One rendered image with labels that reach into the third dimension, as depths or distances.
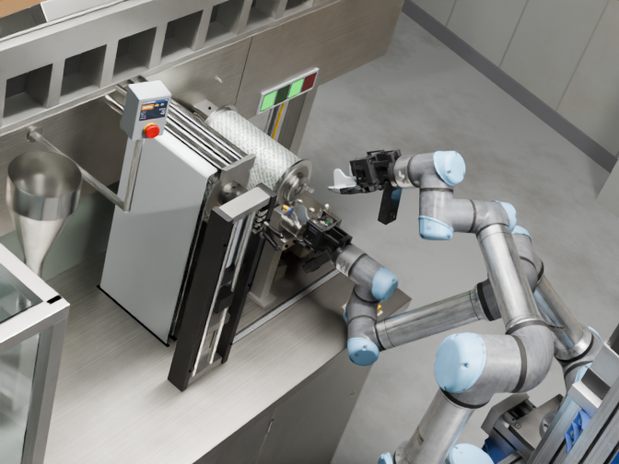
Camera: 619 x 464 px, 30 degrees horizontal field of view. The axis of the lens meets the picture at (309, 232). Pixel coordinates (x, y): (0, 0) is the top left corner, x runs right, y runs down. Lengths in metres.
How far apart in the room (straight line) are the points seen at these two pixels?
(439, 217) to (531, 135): 3.32
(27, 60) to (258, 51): 0.82
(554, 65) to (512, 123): 0.35
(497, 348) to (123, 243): 0.98
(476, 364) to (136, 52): 1.09
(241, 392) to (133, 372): 0.26
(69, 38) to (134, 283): 0.67
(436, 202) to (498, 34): 3.59
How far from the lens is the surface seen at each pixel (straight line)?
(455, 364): 2.24
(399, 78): 5.81
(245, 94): 3.07
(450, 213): 2.49
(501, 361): 2.25
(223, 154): 2.49
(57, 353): 1.95
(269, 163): 2.76
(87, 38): 2.47
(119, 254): 2.79
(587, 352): 3.02
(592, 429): 2.53
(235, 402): 2.72
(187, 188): 2.51
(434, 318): 2.72
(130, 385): 2.70
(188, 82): 2.83
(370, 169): 2.60
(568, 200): 5.45
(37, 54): 2.39
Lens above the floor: 2.94
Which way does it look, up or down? 39 degrees down
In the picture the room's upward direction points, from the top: 19 degrees clockwise
